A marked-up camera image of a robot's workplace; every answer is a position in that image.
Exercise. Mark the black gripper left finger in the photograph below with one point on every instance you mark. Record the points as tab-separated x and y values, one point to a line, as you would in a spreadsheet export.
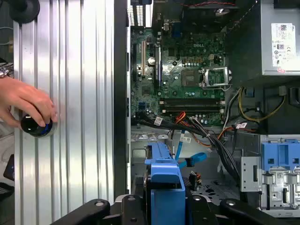
98	208

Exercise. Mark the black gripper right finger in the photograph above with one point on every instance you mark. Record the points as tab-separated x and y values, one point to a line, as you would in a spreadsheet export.
234	208

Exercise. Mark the metal disk bay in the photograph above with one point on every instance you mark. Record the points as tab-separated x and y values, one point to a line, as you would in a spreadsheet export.
138	140

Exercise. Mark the black RAM slot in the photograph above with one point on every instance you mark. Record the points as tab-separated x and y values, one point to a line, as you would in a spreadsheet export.
192	111
192	108
192	99
192	103

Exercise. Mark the black expansion slot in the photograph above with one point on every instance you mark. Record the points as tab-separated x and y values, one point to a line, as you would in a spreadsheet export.
135	63

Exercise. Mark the white expansion slot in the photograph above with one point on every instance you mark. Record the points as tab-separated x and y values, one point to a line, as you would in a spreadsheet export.
142	58

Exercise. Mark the person's bare hand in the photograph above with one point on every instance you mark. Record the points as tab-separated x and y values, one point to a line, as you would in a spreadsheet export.
25	98

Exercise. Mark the grey metal drive cage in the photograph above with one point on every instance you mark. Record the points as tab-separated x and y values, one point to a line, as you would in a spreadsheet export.
249	173

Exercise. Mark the blue plastic drive carrier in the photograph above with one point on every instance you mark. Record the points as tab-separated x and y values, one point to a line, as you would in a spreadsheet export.
269	152

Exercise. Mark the dark flat phone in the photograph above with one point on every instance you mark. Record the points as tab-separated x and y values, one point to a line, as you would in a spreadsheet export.
9	167

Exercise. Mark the open black PC case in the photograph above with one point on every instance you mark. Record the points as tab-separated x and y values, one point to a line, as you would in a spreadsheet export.
120	93

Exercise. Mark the square silver chipset chip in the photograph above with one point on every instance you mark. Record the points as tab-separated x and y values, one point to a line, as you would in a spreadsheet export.
147	90

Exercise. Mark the square CPU socket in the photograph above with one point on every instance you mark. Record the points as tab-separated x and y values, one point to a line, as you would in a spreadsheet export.
190	78

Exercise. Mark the black low-profile graphics card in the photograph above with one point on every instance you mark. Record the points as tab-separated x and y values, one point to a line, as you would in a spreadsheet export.
157	65

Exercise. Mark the silver coin battery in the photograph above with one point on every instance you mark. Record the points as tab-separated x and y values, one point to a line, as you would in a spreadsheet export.
151	61

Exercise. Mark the green Dell motherboard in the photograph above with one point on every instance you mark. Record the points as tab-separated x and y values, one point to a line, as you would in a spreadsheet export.
199	47

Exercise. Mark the silver wristwatch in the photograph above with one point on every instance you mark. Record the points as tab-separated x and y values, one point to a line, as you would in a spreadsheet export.
3	71

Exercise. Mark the grey power supply unit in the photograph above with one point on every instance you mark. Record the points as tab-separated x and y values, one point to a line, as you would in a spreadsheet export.
281	35

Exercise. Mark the black case fan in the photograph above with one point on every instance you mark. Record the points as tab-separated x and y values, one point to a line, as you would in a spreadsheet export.
211	7

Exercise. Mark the round black knob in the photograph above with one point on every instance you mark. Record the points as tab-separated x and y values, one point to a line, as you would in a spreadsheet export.
25	10

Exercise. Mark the metal socket cover frame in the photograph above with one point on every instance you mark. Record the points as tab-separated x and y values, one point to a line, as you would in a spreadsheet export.
227	76

